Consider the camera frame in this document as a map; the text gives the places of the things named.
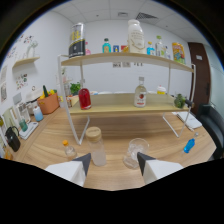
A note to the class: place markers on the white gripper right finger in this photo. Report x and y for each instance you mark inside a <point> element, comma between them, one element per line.
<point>160,169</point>

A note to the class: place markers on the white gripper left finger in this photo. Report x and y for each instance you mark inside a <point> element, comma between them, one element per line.
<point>71,170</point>

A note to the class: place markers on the blue liquid bottle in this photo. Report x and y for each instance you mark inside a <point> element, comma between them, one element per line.
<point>189,146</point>

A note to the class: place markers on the green glass cup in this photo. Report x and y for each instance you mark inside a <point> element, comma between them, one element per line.
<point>23,126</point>

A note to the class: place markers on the clear glass with ice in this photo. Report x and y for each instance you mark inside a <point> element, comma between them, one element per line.
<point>135,151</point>

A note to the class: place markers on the white scale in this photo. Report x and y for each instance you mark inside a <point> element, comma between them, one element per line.
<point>28,130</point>

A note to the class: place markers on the black chair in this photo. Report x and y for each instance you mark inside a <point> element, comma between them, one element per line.
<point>213,128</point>

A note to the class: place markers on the two-tier wooden shelf rack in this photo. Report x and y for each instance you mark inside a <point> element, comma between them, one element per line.
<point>126,108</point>

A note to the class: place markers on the bunch of green limes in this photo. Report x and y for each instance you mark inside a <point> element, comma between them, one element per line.
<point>179,101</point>

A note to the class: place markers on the red liquid glass bottle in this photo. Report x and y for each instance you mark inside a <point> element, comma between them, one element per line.
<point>85,100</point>

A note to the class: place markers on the black cylindrical tool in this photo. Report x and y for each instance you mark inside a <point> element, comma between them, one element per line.
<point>190,103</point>

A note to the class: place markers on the clear bottle red label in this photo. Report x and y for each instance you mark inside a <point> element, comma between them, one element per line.
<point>140,97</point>

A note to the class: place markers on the green potted plant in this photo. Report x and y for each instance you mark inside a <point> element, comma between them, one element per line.
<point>75,88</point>

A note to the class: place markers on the brown door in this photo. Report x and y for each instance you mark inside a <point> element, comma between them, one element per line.
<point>200,78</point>

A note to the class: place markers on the small clear bottle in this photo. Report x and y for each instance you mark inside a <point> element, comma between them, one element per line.
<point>168,54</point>

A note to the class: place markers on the yellow snack bag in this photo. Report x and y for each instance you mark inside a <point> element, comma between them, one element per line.
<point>178,53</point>

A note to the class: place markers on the small pink bottle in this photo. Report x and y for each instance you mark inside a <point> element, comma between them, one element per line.
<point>88,50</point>

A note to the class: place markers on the green-cap clear bottle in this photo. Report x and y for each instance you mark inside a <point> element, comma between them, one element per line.
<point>159,48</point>

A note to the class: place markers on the small teal bottle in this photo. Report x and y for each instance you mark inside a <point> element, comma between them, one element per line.
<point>106,47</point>

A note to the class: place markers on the small blue box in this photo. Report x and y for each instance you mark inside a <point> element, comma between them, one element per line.
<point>115,49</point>

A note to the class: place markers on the black and yellow bag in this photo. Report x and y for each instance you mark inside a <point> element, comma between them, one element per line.
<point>77,41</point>

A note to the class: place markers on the large white bottle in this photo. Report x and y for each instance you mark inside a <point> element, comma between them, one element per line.
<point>136,38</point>

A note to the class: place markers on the ceiling air vent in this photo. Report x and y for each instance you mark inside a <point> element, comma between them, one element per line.
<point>146,15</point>

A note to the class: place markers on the wooden wall shelf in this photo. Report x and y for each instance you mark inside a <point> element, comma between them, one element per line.
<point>26,60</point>

